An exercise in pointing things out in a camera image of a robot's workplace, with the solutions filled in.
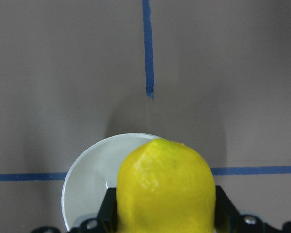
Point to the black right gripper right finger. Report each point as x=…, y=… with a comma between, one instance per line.
x=226, y=214

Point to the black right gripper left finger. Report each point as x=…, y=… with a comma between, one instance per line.
x=107, y=214

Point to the white ceramic bowl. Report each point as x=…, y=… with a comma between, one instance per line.
x=93, y=172

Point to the yellow lemon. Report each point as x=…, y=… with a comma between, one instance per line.
x=165, y=187

